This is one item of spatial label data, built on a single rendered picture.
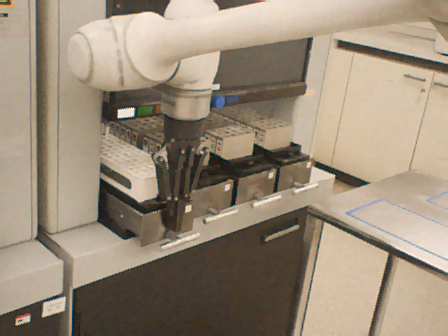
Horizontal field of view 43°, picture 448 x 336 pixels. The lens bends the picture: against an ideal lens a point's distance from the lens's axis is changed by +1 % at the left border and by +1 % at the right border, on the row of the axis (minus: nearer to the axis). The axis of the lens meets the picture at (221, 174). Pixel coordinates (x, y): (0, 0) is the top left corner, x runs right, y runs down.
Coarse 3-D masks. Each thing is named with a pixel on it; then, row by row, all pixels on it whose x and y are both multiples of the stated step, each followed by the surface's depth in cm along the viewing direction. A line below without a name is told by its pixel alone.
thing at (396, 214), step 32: (352, 192) 128; (384, 192) 131; (416, 192) 133; (320, 224) 120; (352, 224) 113; (384, 224) 114; (416, 224) 116; (416, 256) 103; (384, 288) 159; (288, 320) 130
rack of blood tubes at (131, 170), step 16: (112, 144) 126; (128, 144) 128; (112, 160) 119; (128, 160) 119; (144, 160) 120; (112, 176) 124; (128, 176) 113; (144, 176) 111; (128, 192) 114; (144, 192) 112
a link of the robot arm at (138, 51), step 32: (288, 0) 77; (320, 0) 76; (352, 0) 74; (384, 0) 72; (96, 32) 82; (128, 32) 82; (160, 32) 80; (192, 32) 78; (224, 32) 77; (256, 32) 77; (288, 32) 77; (320, 32) 78; (96, 64) 82; (128, 64) 83; (160, 64) 83
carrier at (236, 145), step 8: (224, 136) 137; (232, 136) 137; (240, 136) 139; (248, 136) 141; (224, 144) 136; (232, 144) 138; (240, 144) 140; (248, 144) 142; (216, 152) 137; (224, 152) 137; (232, 152) 139; (240, 152) 141; (248, 152) 143
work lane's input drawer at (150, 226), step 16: (112, 192) 117; (112, 208) 116; (128, 208) 112; (144, 208) 110; (160, 208) 112; (192, 208) 118; (128, 224) 113; (144, 224) 110; (160, 224) 113; (192, 224) 120; (144, 240) 111; (160, 240) 114; (176, 240) 112; (192, 240) 114
